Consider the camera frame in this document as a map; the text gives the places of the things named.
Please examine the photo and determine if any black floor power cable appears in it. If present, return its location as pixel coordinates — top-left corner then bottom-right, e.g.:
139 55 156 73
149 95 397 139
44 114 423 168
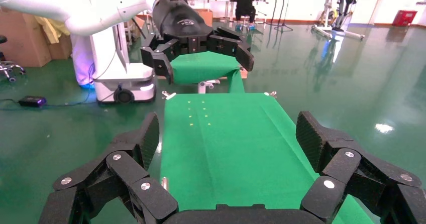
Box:
0 97 99 111

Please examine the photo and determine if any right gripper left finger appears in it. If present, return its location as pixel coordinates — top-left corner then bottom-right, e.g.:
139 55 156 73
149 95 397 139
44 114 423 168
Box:
38 111 179 224

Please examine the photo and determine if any black power brick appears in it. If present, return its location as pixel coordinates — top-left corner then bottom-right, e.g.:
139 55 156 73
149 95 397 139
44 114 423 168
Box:
18 96 47 108

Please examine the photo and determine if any white equipment frame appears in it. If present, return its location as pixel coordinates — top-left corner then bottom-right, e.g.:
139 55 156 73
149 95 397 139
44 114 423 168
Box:
311 0 366 41

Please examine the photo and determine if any white table stand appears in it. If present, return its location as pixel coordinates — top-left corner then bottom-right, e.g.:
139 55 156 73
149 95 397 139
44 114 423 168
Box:
198 79 221 94

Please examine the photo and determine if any green table cloth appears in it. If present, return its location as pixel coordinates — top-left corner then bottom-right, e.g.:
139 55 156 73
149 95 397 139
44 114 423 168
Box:
159 92 375 224

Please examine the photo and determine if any red box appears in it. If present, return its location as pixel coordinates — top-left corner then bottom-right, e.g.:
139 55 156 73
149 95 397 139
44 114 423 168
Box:
392 10 417 28

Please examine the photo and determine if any yellow garment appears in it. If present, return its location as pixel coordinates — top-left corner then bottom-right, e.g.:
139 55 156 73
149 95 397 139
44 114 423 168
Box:
35 16 71 44

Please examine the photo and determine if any black tripod stand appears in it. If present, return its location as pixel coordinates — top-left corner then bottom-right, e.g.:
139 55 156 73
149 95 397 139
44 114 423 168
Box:
264 0 295 33

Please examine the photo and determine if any large brown storage box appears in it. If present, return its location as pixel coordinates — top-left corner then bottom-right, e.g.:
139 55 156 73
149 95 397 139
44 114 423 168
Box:
0 8 52 68

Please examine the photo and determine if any black office chair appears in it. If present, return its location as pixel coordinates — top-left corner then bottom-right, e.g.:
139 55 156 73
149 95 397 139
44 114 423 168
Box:
0 35 27 83

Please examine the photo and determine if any seated person in black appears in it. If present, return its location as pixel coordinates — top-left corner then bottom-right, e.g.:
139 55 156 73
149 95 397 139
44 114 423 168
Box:
232 0 256 23

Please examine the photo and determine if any white robot torso column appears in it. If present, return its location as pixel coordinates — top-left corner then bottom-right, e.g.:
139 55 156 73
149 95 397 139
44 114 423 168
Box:
89 23 131 82

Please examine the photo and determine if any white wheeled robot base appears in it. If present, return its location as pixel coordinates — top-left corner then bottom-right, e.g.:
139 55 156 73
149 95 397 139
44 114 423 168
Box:
93 62 157 104

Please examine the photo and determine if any draped green cloth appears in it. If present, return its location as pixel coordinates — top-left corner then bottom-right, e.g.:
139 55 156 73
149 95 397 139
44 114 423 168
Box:
169 51 246 94

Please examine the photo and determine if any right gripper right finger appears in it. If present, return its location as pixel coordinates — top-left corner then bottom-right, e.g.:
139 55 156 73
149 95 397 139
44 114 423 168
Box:
295 110 426 224

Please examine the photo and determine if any brown box behind gripper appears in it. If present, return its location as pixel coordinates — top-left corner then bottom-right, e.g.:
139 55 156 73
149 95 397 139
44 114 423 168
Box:
194 9 214 27

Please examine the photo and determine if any person in white suit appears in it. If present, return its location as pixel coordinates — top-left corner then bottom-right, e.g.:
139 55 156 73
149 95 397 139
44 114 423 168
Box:
70 33 97 90

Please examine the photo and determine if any small brown storage box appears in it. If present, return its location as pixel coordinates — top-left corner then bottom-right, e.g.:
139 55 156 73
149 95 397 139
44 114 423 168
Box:
48 34 73 61

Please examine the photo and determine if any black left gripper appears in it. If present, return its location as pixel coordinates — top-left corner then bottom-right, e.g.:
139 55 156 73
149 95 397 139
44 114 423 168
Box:
140 0 256 85

